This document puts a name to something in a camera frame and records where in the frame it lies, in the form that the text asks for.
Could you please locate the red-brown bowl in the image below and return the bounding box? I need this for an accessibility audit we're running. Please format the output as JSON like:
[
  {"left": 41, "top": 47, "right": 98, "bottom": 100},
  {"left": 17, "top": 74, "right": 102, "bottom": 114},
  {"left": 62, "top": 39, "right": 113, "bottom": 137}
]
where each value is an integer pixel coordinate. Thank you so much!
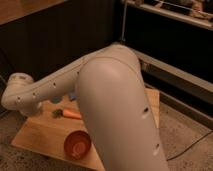
[{"left": 64, "top": 130, "right": 91, "bottom": 160}]

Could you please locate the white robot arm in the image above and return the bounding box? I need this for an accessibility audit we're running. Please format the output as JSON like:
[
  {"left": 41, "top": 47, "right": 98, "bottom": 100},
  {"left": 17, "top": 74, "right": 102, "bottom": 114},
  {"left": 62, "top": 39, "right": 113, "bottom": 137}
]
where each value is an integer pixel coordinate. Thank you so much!
[{"left": 1, "top": 44, "right": 169, "bottom": 171}]

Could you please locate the metal shelf rack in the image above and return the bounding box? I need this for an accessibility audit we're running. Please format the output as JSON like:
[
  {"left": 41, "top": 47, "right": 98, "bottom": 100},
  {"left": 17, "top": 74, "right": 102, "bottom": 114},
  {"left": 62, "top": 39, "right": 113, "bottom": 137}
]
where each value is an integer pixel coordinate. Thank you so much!
[{"left": 114, "top": 0, "right": 213, "bottom": 129}]

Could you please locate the black floor cable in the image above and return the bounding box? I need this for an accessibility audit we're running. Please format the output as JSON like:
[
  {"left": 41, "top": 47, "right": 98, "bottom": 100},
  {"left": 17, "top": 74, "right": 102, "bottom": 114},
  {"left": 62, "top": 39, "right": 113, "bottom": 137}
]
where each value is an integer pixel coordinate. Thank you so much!
[{"left": 166, "top": 129, "right": 213, "bottom": 162}]

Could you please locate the blue round cup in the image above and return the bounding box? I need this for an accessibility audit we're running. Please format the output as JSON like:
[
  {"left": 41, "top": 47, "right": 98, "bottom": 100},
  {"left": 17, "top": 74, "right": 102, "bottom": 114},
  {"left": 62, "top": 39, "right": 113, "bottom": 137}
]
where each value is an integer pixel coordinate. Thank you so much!
[{"left": 50, "top": 97, "right": 61, "bottom": 103}]

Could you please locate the orange toy carrot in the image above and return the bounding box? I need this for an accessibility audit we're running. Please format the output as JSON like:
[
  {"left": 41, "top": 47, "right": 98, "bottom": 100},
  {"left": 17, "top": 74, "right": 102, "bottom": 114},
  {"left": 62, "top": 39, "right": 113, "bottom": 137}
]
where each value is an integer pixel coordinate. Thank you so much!
[{"left": 52, "top": 109, "right": 82, "bottom": 120}]

